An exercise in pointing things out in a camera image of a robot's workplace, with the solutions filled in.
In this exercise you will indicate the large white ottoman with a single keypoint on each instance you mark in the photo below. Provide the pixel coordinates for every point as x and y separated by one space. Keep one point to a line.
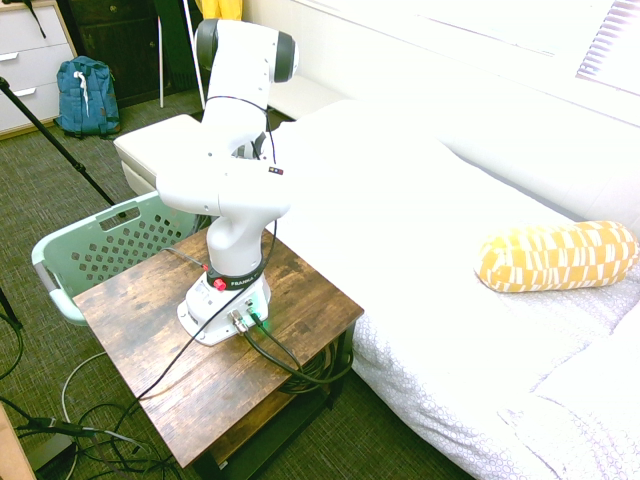
160 140

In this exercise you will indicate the mint green laundry basket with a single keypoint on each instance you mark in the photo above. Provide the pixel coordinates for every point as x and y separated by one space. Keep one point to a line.
90 240

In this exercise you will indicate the rustic wooden side table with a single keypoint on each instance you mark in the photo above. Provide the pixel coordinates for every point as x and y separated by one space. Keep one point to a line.
225 390

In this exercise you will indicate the white drawer dresser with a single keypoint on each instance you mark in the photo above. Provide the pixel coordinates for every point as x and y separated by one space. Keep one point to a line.
30 60

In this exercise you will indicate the white pole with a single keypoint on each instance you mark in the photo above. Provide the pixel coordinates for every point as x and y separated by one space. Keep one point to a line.
195 60
161 55

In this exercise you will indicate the white bed with patterned cover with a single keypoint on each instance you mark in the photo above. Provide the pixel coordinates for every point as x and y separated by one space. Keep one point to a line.
450 325

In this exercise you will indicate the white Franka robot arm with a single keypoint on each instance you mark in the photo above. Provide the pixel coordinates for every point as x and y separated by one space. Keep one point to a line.
235 190

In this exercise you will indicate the short black tripod leg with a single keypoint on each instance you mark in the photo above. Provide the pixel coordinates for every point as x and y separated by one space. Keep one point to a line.
7 310

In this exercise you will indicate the yellow white patterned bolster pillow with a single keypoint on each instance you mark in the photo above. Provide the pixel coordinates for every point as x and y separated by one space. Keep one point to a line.
555 257

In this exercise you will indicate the small white ottoman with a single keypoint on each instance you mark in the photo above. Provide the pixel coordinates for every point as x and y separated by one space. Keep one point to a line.
305 95

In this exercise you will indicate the yellow hanging garment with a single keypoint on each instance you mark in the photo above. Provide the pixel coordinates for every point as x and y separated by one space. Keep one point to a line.
220 9

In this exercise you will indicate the black floor box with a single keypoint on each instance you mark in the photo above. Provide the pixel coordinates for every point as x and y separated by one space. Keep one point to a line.
50 450

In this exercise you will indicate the blue backpack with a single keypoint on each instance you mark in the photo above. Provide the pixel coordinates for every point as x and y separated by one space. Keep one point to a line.
87 95

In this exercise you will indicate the folded white patterned duvet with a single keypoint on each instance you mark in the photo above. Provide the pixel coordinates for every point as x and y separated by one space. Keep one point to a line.
585 415

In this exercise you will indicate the window blind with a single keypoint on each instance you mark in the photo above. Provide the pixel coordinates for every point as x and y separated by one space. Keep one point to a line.
615 50

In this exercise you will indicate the light wooden board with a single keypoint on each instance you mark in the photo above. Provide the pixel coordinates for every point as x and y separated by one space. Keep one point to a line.
12 450

